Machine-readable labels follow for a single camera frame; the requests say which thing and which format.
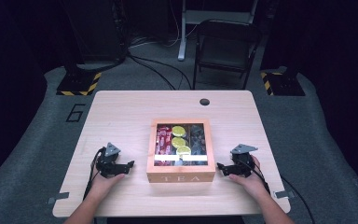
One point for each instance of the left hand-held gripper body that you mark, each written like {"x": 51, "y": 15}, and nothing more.
{"x": 108, "y": 163}

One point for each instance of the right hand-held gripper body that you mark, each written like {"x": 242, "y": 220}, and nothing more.
{"x": 241, "y": 160}

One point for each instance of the wooden tea box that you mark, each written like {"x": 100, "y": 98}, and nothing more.
{"x": 180, "y": 175}

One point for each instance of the person's left hand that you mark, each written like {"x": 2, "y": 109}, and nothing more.
{"x": 104, "y": 185}

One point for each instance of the person's right hand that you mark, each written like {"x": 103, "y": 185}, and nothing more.
{"x": 252, "y": 183}

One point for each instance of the pile of dark tea packets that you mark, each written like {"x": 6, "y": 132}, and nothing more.
{"x": 198, "y": 140}

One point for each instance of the red stick sachet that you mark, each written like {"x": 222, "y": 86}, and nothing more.
{"x": 164, "y": 140}
{"x": 169, "y": 140}
{"x": 158, "y": 140}

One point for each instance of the yellow-lidded capsule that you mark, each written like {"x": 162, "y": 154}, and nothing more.
{"x": 178, "y": 142}
{"x": 184, "y": 150}
{"x": 178, "y": 130}

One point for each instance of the striped black stand base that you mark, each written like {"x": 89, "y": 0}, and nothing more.
{"x": 281, "y": 84}
{"x": 79, "y": 84}

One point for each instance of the black folding chair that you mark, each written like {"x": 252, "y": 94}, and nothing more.
{"x": 227, "y": 46}

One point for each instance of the black cabinet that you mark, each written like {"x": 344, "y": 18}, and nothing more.
{"x": 96, "y": 31}

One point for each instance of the grey metal table bracket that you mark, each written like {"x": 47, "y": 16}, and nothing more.
{"x": 58, "y": 197}
{"x": 284, "y": 194}

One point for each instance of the white desk frame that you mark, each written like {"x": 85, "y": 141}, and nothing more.
{"x": 182, "y": 37}

